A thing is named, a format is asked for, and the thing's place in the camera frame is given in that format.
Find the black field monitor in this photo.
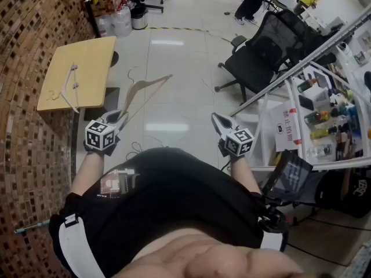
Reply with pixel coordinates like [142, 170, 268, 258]
[261, 149, 314, 199]

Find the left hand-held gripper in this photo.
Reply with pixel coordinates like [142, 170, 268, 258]
[83, 109, 130, 158]

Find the person's right forearm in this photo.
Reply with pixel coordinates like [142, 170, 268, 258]
[230, 154, 261, 195]

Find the blue container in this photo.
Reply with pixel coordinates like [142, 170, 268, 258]
[347, 105, 362, 136]

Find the white round camera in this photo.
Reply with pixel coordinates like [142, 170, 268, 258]
[337, 41, 353, 58]

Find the small wooden side table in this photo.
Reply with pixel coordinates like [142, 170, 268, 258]
[37, 35, 121, 112]

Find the black bag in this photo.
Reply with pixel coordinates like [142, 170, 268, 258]
[314, 166, 371, 218]

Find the person's black shirt torso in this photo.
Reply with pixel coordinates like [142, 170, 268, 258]
[48, 147, 266, 278]

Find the person's chin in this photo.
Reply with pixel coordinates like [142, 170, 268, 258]
[112, 227, 305, 278]

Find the plain wooden hanger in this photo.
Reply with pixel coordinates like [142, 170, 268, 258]
[119, 66, 174, 127]

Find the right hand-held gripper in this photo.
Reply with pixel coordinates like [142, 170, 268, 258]
[211, 113, 255, 158]

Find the yellow black floor tape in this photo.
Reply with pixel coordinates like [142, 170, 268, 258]
[144, 26, 209, 33]

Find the black mesh office chair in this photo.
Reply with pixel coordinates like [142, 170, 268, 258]
[278, 9, 339, 68]
[214, 9, 302, 105]

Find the white paper sign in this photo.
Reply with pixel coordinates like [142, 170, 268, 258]
[269, 100, 303, 153]

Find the white shelf unit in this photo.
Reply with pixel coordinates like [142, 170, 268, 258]
[231, 59, 371, 173]

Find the white hanger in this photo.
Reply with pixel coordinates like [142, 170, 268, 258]
[48, 62, 81, 114]

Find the green bottle orange cap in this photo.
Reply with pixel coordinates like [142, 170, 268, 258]
[297, 78, 319, 94]

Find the aluminium rail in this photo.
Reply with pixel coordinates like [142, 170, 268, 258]
[230, 3, 371, 118]

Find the white harness strap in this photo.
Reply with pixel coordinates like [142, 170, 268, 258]
[57, 213, 98, 278]
[260, 232, 284, 253]

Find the yellow drink bottle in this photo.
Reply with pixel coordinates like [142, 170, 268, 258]
[310, 126, 339, 140]

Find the person's left forearm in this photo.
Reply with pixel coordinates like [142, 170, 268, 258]
[70, 151, 106, 196]

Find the clear plastic water jug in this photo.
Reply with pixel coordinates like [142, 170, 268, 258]
[95, 13, 114, 38]
[111, 6, 133, 38]

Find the clear drink bottle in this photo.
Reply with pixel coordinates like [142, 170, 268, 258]
[305, 144, 333, 159]

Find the black monitor mount rig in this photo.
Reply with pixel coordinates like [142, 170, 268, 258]
[256, 194, 292, 234]

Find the orange drink bottle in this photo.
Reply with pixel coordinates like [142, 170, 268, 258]
[304, 111, 331, 125]

